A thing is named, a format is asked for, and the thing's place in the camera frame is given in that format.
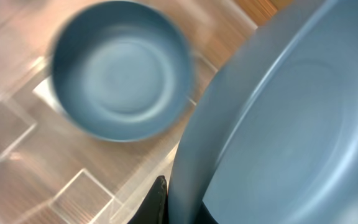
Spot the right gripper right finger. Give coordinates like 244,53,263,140
194,202,218,224

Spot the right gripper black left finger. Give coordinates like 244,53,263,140
128,175,168,224

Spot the blue bowl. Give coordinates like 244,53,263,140
168,0,358,223
50,1,196,142

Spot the clear plastic storage container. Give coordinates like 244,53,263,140
0,0,257,223

